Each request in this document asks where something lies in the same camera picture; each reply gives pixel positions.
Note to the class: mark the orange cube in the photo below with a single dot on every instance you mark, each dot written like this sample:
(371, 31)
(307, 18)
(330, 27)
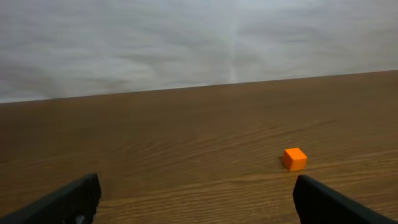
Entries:
(294, 159)

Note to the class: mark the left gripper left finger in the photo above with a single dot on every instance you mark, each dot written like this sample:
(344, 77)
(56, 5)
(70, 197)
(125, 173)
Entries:
(68, 199)

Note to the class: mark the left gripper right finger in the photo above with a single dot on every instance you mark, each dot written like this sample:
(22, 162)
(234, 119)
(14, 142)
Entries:
(323, 202)

